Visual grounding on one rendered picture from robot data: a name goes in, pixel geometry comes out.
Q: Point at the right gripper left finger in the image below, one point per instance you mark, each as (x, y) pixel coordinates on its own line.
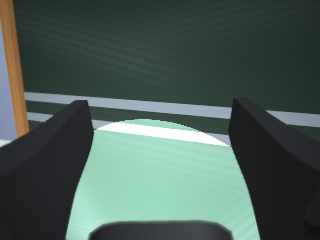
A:
(40, 172)

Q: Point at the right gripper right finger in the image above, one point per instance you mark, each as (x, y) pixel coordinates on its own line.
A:
(281, 169)

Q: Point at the wooden-framed black board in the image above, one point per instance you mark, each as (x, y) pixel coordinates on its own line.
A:
(160, 77)

